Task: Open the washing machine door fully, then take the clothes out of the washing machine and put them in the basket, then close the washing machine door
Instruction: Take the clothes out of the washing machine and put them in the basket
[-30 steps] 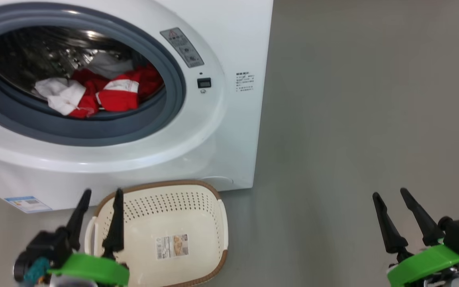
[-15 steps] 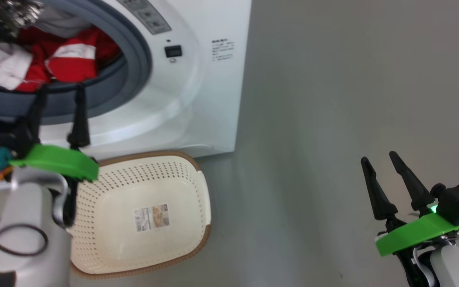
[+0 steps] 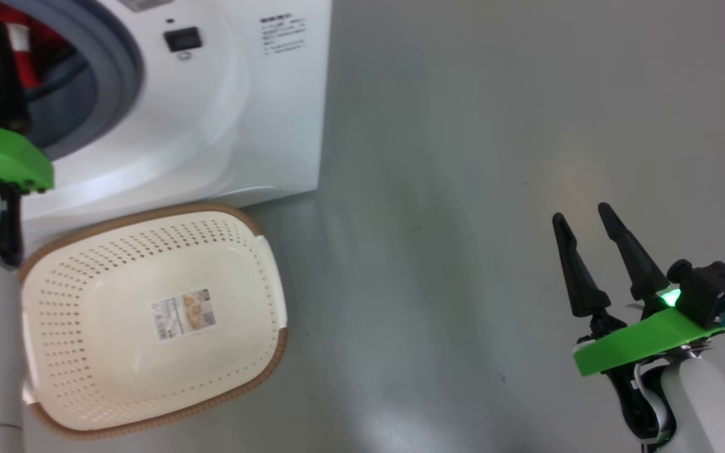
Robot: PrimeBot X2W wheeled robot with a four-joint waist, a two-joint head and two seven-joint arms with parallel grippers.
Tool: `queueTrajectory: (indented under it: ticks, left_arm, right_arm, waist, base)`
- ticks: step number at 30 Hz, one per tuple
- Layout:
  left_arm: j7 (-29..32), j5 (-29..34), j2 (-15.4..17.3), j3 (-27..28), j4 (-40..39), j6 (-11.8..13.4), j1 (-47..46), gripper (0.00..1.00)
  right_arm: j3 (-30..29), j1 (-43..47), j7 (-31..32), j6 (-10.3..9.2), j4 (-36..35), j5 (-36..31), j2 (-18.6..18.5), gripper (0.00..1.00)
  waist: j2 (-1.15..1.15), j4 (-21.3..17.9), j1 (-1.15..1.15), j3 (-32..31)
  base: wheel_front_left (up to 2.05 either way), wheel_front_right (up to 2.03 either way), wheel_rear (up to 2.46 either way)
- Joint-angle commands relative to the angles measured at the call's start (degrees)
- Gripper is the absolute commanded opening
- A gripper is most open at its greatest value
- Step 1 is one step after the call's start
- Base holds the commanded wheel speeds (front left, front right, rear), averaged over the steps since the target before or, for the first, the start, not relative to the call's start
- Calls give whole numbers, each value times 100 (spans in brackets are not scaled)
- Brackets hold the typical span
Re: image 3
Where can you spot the black door latch socket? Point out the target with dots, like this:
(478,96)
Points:
(182,39)

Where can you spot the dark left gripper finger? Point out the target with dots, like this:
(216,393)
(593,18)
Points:
(9,82)

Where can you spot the white front-load washing machine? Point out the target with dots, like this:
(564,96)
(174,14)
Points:
(262,119)

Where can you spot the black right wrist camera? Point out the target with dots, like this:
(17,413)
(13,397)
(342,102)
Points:
(712,292)

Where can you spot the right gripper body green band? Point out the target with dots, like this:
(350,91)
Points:
(639,343)

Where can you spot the grey rubber door gasket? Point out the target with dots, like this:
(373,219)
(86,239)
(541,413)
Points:
(117,69)

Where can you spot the paper product label sticker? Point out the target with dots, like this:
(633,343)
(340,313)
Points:
(183,314)

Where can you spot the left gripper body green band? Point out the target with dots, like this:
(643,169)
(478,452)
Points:
(4,154)

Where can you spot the grey warning sticker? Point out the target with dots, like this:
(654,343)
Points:
(145,4)

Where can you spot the cream perforated laundry basket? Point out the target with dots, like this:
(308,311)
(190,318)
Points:
(148,327)

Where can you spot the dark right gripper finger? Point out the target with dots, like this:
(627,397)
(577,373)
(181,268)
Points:
(579,277)
(636,258)

